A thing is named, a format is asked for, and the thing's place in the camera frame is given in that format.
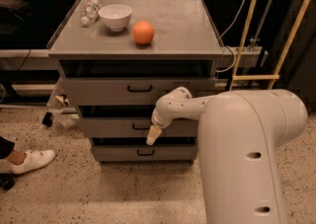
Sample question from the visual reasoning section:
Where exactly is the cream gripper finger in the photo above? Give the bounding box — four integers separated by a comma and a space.
146, 125, 162, 145

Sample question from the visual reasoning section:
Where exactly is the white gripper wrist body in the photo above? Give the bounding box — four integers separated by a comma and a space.
151, 110, 173, 128

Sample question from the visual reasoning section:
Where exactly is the grey drawer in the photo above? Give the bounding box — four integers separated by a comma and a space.
78, 117, 198, 138
92, 145, 198, 162
60, 78, 214, 106

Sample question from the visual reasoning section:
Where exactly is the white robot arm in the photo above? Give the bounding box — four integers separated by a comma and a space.
147, 87, 308, 224

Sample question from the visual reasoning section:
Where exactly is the grey drawer cabinet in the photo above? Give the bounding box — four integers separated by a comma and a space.
49, 0, 221, 148

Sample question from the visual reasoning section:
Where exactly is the grey bottom drawer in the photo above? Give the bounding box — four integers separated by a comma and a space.
92, 145, 198, 162

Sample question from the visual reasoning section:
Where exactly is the grey top drawer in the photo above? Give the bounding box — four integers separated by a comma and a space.
60, 78, 214, 106

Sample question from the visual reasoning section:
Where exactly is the orange fruit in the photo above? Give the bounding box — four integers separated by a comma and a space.
132, 21, 154, 45

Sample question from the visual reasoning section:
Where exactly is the clear plastic bin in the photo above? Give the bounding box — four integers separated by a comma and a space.
46, 79, 79, 128

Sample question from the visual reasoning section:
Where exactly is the white ceramic bowl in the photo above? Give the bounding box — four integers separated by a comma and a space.
99, 4, 132, 32

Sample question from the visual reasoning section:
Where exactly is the white sneaker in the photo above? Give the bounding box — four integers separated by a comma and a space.
11, 150, 56, 175

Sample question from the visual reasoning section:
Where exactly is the black trouser leg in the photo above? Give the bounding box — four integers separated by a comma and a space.
0, 136, 15, 159

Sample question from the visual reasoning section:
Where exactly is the black chair caster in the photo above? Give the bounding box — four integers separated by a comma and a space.
0, 173, 15, 190

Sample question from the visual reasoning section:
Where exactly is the dark bag on shelf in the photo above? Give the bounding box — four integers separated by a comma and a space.
0, 0, 31, 35

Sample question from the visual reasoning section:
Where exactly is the yellow frame cart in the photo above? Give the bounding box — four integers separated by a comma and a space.
228, 0, 316, 92

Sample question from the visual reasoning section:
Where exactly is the white power cable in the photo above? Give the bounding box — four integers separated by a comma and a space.
215, 0, 249, 74

